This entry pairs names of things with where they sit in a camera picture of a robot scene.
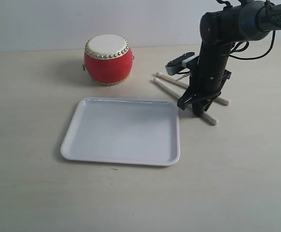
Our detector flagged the small red drum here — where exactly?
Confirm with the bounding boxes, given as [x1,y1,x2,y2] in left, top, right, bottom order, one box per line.
[83,34,134,85]

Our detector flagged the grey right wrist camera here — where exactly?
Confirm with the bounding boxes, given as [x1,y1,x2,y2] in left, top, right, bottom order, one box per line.
[165,52,195,76]

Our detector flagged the wooden drumstick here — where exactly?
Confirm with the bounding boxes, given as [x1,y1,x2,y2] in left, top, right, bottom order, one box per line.
[153,72,231,106]
[153,77,219,126]

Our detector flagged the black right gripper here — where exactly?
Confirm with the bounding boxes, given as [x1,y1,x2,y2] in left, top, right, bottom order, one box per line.
[177,54,229,116]

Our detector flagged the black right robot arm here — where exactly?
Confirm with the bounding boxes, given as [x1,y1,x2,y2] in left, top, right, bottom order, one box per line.
[177,0,281,117]

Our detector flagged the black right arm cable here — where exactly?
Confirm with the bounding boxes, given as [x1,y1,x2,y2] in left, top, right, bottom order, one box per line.
[229,0,277,60]

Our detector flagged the white rectangular plastic tray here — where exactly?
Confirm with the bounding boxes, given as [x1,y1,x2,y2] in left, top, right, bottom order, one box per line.
[60,97,180,167]

